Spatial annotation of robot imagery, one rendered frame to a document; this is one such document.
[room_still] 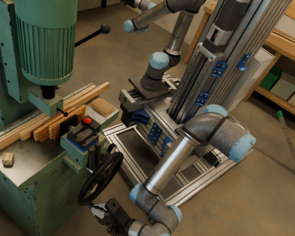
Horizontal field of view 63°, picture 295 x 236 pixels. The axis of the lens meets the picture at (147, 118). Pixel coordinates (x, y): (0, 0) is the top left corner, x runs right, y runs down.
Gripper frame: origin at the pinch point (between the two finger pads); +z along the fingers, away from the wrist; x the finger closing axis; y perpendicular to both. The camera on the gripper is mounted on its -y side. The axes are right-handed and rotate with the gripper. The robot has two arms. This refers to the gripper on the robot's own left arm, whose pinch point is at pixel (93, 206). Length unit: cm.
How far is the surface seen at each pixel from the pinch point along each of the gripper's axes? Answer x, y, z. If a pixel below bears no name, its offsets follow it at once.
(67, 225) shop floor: 9, 59, 57
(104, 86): 48, -31, 27
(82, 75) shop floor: 136, 4, 155
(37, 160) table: -5.0, -22.6, 19.0
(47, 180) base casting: -3.7, -9.3, 21.8
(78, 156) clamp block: 6.3, -19.9, 7.7
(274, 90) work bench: 292, 73, -29
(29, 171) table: -9.8, -21.7, 17.5
